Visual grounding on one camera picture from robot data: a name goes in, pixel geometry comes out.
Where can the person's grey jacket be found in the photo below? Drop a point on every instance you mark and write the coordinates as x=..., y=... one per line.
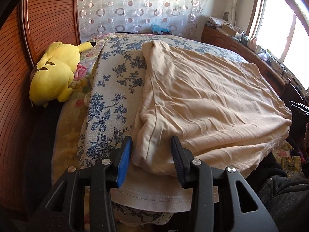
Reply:
x=284, y=195

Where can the patterned window curtain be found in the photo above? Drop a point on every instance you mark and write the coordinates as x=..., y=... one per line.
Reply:
x=235, y=4

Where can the pink bottle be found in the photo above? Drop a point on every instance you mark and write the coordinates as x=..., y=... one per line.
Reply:
x=253, y=42

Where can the beige printed T-shirt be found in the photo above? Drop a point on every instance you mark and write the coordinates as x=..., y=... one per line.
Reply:
x=205, y=101

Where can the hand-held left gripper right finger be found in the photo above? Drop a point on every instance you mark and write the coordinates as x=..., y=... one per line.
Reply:
x=177, y=164

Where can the blue toy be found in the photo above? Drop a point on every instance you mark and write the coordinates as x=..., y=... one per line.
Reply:
x=160, y=29

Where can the cardboard box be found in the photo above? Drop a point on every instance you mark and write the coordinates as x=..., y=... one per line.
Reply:
x=228, y=29

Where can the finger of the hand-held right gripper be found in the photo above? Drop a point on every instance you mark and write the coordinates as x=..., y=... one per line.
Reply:
x=300, y=108

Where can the sheer circle-patterned curtain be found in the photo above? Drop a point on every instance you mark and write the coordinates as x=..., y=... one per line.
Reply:
x=135, y=7

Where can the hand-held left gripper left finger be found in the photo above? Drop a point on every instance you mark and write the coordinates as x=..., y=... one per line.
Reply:
x=124, y=166

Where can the wooden slatted wardrobe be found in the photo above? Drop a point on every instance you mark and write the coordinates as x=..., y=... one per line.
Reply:
x=24, y=65

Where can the wooden framed window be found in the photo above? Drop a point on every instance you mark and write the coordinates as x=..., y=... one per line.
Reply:
x=284, y=29

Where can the purple plastic bag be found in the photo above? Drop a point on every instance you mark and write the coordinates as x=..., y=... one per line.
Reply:
x=264, y=55

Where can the yellow plush toy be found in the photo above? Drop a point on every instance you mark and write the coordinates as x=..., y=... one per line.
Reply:
x=55, y=77

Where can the wooden low cabinet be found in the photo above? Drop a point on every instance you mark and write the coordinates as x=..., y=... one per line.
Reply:
x=241, y=47

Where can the blue floral bed sheet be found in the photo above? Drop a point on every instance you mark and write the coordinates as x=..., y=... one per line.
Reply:
x=108, y=89

